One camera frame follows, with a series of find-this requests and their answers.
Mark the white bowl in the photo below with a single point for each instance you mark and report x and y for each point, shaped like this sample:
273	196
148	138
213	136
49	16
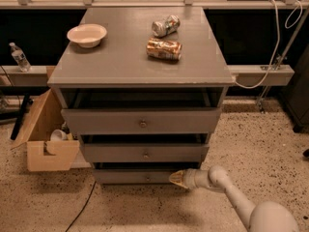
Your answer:
87	35

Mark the grey drawer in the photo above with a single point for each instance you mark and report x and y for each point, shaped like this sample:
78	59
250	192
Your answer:
141	111
132	173
144	147

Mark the open cardboard box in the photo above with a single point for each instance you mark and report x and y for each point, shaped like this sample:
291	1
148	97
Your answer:
42	154

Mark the grey middle drawer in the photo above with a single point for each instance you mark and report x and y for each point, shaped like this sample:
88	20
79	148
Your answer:
144	147

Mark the grey bottom drawer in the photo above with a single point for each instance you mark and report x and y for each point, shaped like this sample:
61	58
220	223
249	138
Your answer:
132	173

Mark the crushed silver green can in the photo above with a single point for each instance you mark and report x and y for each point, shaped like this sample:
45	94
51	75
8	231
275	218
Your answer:
166	26

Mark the dark cabinet at right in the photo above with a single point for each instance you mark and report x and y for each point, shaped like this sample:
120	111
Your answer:
295	96

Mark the white cup in box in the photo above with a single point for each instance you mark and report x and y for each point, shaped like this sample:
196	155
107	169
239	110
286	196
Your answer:
58	135

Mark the grey wooden drawer cabinet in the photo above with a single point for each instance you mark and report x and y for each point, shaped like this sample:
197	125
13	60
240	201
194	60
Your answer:
121	60

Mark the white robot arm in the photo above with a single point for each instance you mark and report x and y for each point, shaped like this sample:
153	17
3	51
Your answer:
267	216

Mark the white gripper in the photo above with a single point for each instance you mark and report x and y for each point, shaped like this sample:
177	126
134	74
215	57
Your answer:
193	179

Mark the grey top drawer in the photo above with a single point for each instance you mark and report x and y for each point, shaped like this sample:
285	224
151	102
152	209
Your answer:
141	111

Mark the metal stand pole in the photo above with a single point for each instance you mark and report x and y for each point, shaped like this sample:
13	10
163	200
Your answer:
275	63

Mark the clear plastic water bottle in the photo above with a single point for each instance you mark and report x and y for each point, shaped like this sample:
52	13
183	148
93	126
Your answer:
20	58

